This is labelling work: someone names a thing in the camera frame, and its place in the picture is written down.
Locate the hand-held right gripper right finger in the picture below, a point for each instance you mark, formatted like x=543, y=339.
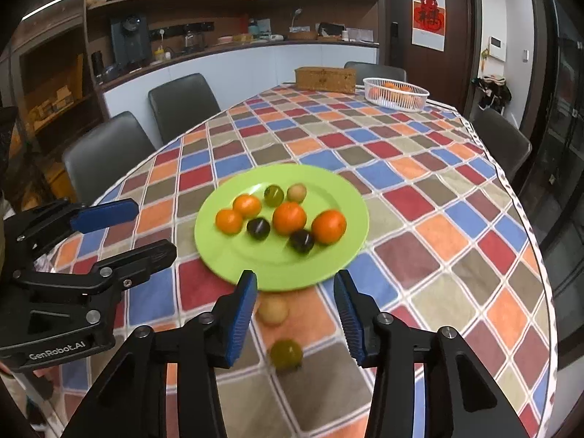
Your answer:
x=350, y=319

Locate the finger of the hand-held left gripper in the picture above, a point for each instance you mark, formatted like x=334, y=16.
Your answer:
x=105, y=215
x=137, y=262

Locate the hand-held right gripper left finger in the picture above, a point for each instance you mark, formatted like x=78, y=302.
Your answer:
x=241, y=319

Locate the tan round fruit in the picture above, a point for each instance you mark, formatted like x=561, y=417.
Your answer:
x=273, y=310
x=296, y=192

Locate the green round fruit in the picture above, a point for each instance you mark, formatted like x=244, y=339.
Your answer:
x=273, y=195
x=286, y=354

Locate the green plate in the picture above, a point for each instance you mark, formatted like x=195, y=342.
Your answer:
x=273, y=267

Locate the dark purple plum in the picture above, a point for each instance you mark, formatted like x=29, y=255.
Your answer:
x=258, y=228
x=302, y=241

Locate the large orange tangerine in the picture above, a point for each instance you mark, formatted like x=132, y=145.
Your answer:
x=329, y=226

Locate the small orange tangerine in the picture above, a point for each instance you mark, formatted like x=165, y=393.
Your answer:
x=229, y=221
x=247, y=205

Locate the medium orange tangerine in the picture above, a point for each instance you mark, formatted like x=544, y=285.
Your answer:
x=289, y=217

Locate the grey dining chair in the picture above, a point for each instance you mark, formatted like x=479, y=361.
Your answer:
x=499, y=143
x=374, y=69
x=182, y=105
x=107, y=155

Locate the colourful checkered tablecloth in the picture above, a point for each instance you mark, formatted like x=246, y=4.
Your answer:
x=433, y=237

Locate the wooden bookshelf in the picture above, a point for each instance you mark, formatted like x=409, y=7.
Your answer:
x=50, y=100

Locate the black thermos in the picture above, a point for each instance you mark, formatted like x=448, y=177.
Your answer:
x=96, y=66

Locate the small yellow bottle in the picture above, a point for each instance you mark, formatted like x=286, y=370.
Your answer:
x=159, y=53

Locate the black water dispenser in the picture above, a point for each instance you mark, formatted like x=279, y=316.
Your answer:
x=130, y=41

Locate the glass blender jar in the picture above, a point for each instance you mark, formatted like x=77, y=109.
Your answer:
x=190, y=42

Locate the white counter cabinet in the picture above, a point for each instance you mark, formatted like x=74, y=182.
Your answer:
x=255, y=64

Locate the white plastic basket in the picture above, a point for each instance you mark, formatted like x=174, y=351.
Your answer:
x=397, y=98

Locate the teal bottle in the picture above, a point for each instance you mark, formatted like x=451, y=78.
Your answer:
x=252, y=27

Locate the wooden box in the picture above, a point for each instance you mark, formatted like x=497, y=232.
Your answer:
x=325, y=80

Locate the black framed glass sliding door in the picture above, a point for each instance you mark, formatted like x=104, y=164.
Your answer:
x=565, y=169

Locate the dark brown door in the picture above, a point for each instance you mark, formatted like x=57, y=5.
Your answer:
x=456, y=77

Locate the woven basket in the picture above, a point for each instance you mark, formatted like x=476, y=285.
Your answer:
x=302, y=35

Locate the dark bag heap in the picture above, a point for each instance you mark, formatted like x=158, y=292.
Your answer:
x=492, y=92

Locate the small white lamp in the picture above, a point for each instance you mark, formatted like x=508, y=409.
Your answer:
x=296, y=16

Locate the white paper sheet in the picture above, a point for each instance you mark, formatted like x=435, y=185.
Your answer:
x=360, y=34

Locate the black bag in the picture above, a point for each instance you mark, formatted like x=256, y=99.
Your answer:
x=331, y=29

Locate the red and white door poster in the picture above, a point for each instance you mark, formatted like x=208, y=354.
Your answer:
x=429, y=18

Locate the black wall socket strip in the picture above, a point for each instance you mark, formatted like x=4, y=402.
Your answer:
x=182, y=30

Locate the white wall intercom panel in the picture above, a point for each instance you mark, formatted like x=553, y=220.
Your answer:
x=497, y=48

